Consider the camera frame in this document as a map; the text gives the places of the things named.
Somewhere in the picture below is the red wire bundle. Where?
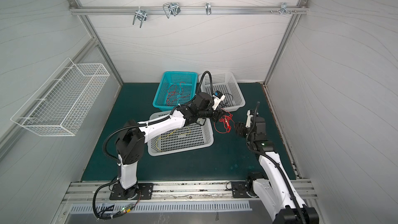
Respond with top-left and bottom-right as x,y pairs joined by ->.
212,109 -> 234,134

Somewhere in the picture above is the black wire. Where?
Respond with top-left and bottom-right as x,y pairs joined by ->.
222,92 -> 235,108

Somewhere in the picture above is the yellow wire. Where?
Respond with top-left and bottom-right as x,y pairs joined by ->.
157,127 -> 193,153

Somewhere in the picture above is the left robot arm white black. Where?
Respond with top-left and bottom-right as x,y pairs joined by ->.
102,71 -> 226,192

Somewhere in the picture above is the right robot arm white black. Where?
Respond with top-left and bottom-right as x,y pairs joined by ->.
235,102 -> 320,224

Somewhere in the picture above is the teal plastic basket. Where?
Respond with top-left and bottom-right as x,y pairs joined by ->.
153,71 -> 198,112

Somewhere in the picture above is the large white plastic basket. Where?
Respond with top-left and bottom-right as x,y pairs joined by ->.
147,119 -> 214,157

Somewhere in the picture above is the small white plastic basket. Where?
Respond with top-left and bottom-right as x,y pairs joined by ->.
211,71 -> 246,112

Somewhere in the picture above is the metal U-bolt clamp middle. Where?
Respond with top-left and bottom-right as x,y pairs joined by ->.
162,2 -> 181,19

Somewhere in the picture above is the metal u-bolt clamp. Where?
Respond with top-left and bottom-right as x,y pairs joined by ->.
132,8 -> 147,28
162,2 -> 181,19

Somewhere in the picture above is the metal U-bolt clamp left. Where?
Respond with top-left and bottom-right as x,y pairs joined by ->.
132,8 -> 147,28

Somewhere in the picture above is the metal bolt clamp right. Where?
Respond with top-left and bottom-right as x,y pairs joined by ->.
269,3 -> 297,15

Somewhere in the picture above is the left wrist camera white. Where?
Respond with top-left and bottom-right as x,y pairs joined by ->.
212,90 -> 226,110

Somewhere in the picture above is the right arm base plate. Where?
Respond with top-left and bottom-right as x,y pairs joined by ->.
226,181 -> 258,199

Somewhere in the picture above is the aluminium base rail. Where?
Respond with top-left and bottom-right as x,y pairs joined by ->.
61,179 -> 318,204

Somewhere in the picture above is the metal bracket on rail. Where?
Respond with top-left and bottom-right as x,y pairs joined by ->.
205,2 -> 211,16

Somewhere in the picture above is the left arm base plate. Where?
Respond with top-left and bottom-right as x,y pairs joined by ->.
109,183 -> 154,200

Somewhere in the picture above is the white slotted cable duct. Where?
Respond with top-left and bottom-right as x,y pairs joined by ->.
69,200 -> 252,214

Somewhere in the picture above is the left base cable bundle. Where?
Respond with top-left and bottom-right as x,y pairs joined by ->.
92,178 -> 142,220

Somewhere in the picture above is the white wire wall basket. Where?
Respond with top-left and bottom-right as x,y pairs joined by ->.
10,58 -> 110,136

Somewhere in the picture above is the horizontal aluminium rail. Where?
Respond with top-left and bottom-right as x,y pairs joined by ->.
69,5 -> 309,16

